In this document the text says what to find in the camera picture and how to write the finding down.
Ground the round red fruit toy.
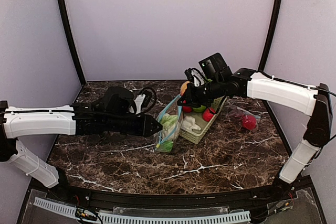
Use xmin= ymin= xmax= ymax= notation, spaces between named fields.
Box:
xmin=182 ymin=106 xmax=193 ymax=113

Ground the yellow peach toy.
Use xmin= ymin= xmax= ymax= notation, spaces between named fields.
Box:
xmin=180 ymin=81 xmax=190 ymax=96

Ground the clear zip bag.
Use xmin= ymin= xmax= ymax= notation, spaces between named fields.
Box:
xmin=225 ymin=105 xmax=261 ymax=131
xmin=154 ymin=94 xmax=183 ymax=153

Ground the white green cabbage toy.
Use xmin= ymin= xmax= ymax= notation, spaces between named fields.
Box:
xmin=160 ymin=113 xmax=180 ymax=141

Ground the green leafy vegetable toy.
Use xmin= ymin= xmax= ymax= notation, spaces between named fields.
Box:
xmin=156 ymin=141 xmax=174 ymax=153

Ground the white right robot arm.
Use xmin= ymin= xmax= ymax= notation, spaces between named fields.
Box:
xmin=177 ymin=53 xmax=335 ymax=184

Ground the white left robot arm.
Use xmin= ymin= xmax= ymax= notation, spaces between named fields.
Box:
xmin=1 ymin=87 xmax=163 ymax=188

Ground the white garlic toy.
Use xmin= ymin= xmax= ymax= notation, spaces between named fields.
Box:
xmin=181 ymin=116 xmax=202 ymax=131

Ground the pale green perforated basket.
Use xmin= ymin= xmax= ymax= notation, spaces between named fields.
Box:
xmin=179 ymin=97 xmax=226 ymax=144

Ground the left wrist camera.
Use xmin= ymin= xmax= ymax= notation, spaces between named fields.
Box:
xmin=129 ymin=87 xmax=158 ymax=116

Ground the light blue cable duct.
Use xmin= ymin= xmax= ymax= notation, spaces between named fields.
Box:
xmin=34 ymin=197 xmax=251 ymax=224

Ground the black table edge rail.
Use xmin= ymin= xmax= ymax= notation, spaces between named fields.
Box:
xmin=47 ymin=176 xmax=303 ymax=211

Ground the black right frame post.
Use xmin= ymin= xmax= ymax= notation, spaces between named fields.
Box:
xmin=258 ymin=0 xmax=282 ymax=71

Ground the black frame post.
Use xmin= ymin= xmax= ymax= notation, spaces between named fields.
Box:
xmin=57 ymin=0 xmax=86 ymax=87
xmin=258 ymin=0 xmax=282 ymax=71

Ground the black left frame post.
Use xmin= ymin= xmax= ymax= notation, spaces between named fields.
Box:
xmin=57 ymin=0 xmax=86 ymax=87

